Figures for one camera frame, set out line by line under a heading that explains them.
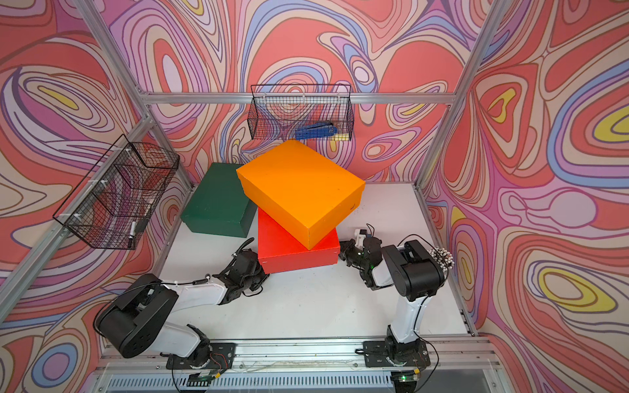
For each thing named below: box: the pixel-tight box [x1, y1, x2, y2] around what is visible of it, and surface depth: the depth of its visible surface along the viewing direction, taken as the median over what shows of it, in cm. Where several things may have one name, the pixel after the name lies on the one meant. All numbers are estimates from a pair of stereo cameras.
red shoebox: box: [257, 207, 341, 275], surface depth 75 cm
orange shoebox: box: [235, 139, 366, 250], surface depth 72 cm
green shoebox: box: [181, 162, 258, 239], surface depth 99 cm
